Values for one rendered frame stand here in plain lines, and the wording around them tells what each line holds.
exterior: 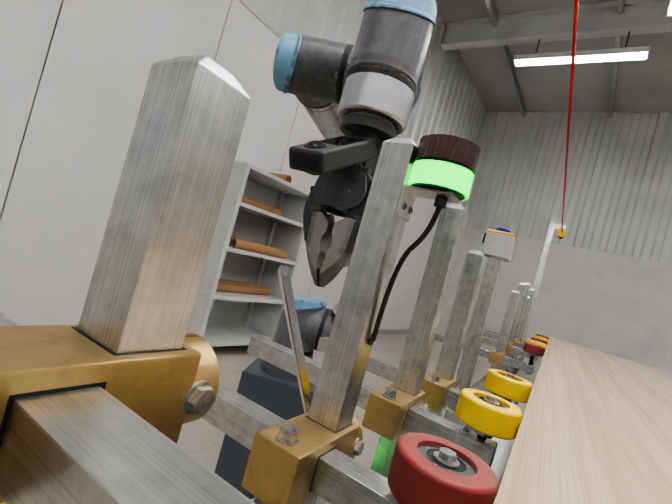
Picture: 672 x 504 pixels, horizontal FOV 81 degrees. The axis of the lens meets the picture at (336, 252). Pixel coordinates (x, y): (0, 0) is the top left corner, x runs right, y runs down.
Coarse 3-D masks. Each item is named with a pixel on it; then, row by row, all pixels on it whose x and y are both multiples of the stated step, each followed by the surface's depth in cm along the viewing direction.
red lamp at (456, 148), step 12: (420, 144) 38; (432, 144) 37; (444, 144) 36; (456, 144) 36; (468, 144) 36; (420, 156) 38; (432, 156) 36; (444, 156) 36; (456, 156) 36; (468, 156) 36
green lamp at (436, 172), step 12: (420, 168) 37; (432, 168) 36; (444, 168) 36; (456, 168) 36; (420, 180) 37; (432, 180) 36; (444, 180) 36; (456, 180) 36; (468, 180) 37; (468, 192) 37
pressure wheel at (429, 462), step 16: (400, 448) 31; (416, 448) 31; (432, 448) 32; (448, 448) 32; (464, 448) 34; (400, 464) 30; (416, 464) 29; (432, 464) 29; (448, 464) 30; (464, 464) 31; (480, 464) 31; (400, 480) 29; (416, 480) 28; (432, 480) 28; (448, 480) 27; (464, 480) 28; (480, 480) 29; (496, 480) 29; (400, 496) 29; (416, 496) 28; (432, 496) 27; (448, 496) 27; (464, 496) 27; (480, 496) 27
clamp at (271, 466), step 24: (264, 432) 35; (312, 432) 37; (336, 432) 38; (360, 432) 43; (264, 456) 33; (288, 456) 32; (312, 456) 34; (264, 480) 33; (288, 480) 32; (312, 480) 35
